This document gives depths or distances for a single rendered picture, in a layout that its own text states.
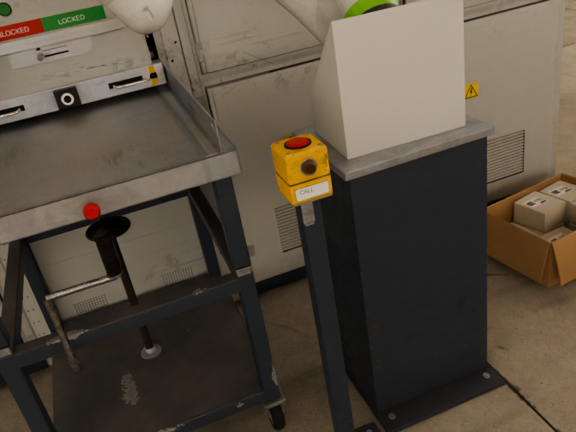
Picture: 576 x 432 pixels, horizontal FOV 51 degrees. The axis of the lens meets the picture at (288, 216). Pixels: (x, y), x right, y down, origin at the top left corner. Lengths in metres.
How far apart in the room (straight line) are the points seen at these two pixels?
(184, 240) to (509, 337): 1.08
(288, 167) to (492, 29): 1.40
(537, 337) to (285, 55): 1.16
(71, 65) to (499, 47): 1.44
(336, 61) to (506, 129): 1.30
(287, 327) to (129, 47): 1.02
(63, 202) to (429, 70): 0.81
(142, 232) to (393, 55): 1.07
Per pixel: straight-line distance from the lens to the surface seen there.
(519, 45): 2.41
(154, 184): 1.24
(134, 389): 1.77
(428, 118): 1.42
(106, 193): 1.24
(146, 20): 1.33
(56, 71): 1.77
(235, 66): 1.92
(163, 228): 2.05
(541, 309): 2.11
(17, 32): 1.75
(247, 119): 1.96
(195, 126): 1.43
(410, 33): 1.34
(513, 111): 2.47
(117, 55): 1.77
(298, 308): 2.16
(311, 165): 1.04
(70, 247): 2.04
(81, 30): 1.71
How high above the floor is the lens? 1.30
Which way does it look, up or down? 28 degrees down
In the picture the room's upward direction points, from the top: 10 degrees counter-clockwise
